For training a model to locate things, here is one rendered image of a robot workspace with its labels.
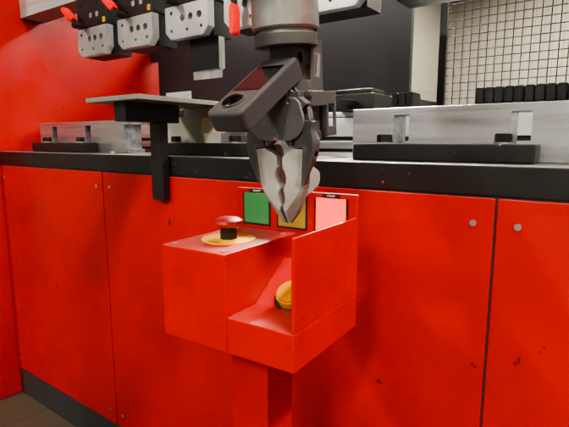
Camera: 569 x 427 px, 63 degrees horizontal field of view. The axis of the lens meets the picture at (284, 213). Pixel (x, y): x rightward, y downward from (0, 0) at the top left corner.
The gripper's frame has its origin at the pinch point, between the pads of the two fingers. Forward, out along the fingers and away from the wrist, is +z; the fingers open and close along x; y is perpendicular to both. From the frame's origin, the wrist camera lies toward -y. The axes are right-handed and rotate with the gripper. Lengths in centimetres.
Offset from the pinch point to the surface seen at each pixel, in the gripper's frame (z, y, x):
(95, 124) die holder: -9, 45, 98
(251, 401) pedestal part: 25.0, -2.9, 4.9
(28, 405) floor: 85, 23, 127
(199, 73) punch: -21, 47, 55
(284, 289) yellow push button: 9.9, 0.4, 0.8
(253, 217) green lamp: 3.7, 9.3, 11.8
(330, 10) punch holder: -30, 42, 15
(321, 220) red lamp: 3.1, 9.3, 0.3
